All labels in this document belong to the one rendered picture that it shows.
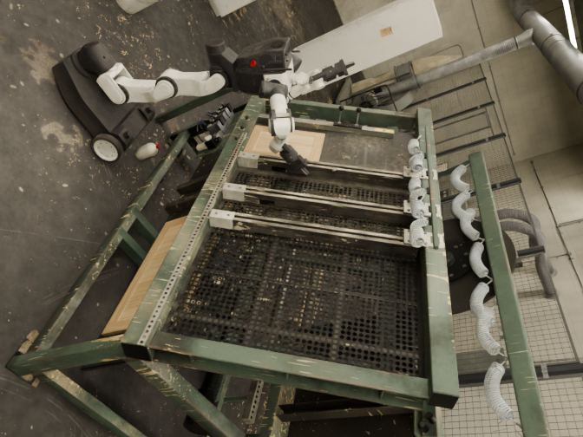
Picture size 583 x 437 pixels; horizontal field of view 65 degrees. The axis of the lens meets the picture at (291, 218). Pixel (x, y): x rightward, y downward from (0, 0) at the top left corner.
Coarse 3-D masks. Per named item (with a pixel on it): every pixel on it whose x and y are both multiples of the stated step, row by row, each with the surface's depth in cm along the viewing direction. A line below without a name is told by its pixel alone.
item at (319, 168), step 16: (240, 160) 282; (256, 160) 280; (272, 160) 279; (320, 176) 280; (336, 176) 278; (352, 176) 275; (368, 176) 273; (384, 176) 271; (400, 176) 271; (416, 176) 266
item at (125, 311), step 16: (224, 208) 283; (176, 224) 299; (160, 240) 292; (160, 256) 277; (208, 256) 250; (144, 272) 271; (128, 288) 266; (144, 288) 258; (192, 288) 234; (128, 304) 252; (112, 320) 248; (128, 320) 240
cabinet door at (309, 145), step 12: (252, 132) 313; (264, 132) 314; (300, 132) 315; (312, 132) 315; (252, 144) 301; (264, 144) 302; (288, 144) 303; (300, 144) 304; (312, 144) 304; (312, 156) 293
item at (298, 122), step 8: (264, 120) 325; (296, 120) 323; (304, 120) 323; (312, 120) 324; (320, 128) 322; (328, 128) 321; (336, 128) 319; (344, 128) 318; (352, 128) 317; (368, 128) 317; (384, 128) 318; (384, 136) 317; (392, 136) 316
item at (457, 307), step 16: (448, 224) 312; (480, 224) 298; (448, 240) 301; (464, 240) 294; (480, 240) 288; (448, 256) 285; (464, 256) 283; (512, 256) 267; (448, 272) 280; (464, 272) 274; (512, 272) 259; (464, 288) 267; (464, 304) 258
